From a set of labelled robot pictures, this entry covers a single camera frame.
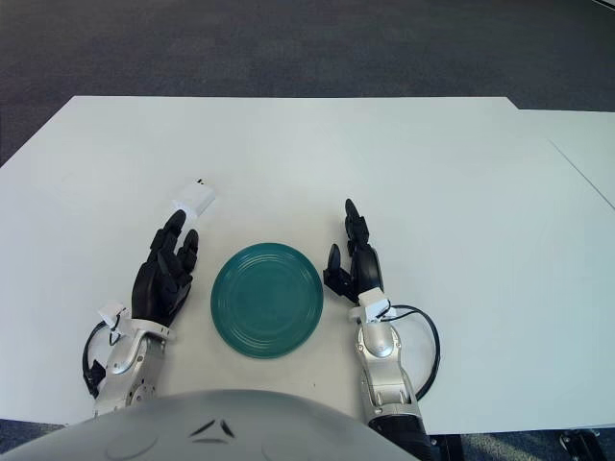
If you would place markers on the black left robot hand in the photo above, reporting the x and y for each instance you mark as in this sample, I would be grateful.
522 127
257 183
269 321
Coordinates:
156 283

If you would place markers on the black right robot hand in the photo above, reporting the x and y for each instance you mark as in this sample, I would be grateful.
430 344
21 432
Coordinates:
367 269

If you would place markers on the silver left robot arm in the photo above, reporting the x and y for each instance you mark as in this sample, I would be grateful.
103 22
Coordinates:
130 355

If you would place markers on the dark green round plate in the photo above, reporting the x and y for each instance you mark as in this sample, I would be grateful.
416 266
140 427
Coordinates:
266 301

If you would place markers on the grey robot torso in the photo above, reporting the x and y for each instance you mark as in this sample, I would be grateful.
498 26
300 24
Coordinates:
206 432

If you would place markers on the black furniture foot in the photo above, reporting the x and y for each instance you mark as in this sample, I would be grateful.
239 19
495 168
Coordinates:
579 438

